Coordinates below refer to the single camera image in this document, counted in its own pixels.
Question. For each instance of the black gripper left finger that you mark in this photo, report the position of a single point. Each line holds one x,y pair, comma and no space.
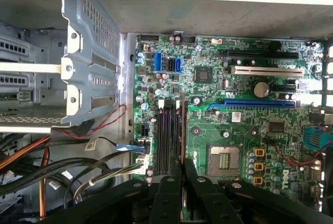
166,203

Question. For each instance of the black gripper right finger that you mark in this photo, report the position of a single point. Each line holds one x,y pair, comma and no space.
208,203

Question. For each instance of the RAM stick with black chips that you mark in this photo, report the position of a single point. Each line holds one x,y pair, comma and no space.
183,130

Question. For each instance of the black RAM slot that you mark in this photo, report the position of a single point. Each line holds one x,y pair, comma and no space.
177,135
168,141
160,141

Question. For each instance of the white board power connector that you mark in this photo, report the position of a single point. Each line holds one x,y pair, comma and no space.
141,165

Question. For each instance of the CPU socket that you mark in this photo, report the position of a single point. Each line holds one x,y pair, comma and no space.
223,160

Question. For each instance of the orange square inductor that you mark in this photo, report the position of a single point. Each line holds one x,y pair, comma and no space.
259,152
258,166
258,180

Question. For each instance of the green motherboard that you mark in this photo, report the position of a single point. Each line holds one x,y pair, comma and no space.
208,130

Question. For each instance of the white barcode sticker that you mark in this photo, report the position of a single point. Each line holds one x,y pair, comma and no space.
236,117

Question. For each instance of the flat black board chip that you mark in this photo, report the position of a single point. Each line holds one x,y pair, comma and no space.
276,127

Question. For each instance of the blue expansion slot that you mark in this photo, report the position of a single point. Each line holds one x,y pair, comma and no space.
260,103

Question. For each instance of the silver coin battery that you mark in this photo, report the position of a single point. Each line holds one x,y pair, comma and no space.
261,90

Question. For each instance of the square black chipset chip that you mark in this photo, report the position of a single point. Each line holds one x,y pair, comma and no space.
203,74

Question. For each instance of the black SATA port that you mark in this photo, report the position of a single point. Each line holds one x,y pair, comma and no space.
169,66

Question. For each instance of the short black expansion slot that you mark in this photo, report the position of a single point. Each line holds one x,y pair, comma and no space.
283,88

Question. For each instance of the blue SATA port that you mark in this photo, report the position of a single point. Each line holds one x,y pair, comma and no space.
178,65

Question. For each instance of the blue board header connector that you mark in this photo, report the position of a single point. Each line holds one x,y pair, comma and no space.
158,63

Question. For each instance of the white expansion slot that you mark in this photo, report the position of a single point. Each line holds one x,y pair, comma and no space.
268,71

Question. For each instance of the long black expansion slot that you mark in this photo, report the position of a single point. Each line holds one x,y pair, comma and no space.
262,54

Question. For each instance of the grey metal disk bay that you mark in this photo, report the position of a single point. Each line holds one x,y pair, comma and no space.
86,60

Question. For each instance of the black open PC case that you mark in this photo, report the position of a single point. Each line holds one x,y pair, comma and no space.
182,18

